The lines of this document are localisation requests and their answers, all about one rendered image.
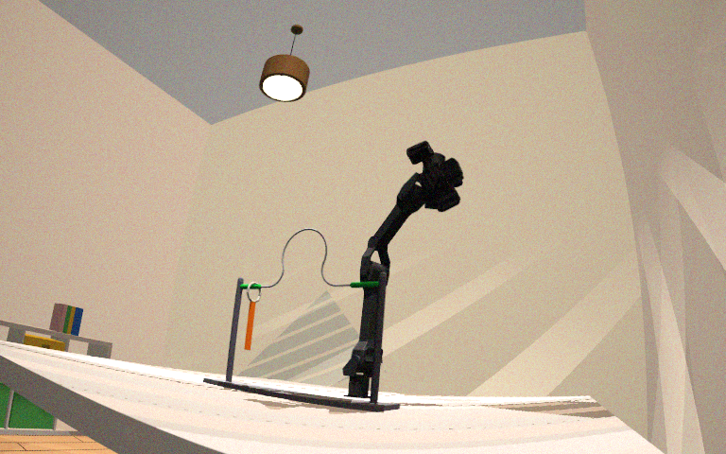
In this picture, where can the orange handle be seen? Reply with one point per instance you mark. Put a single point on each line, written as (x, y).
(251, 317)

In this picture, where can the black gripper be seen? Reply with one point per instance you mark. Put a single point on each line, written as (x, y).
(432, 180)

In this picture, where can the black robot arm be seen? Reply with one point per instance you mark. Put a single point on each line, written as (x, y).
(409, 200)

